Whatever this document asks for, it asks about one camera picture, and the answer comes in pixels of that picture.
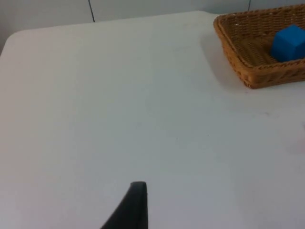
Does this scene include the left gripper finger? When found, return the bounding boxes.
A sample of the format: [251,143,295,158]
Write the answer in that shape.
[100,181,150,229]

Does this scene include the pale brown wicker basket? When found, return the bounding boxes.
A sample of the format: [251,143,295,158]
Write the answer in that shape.
[213,4,305,90]

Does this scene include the blue cube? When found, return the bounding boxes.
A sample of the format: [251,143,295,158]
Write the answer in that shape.
[271,24,305,63]

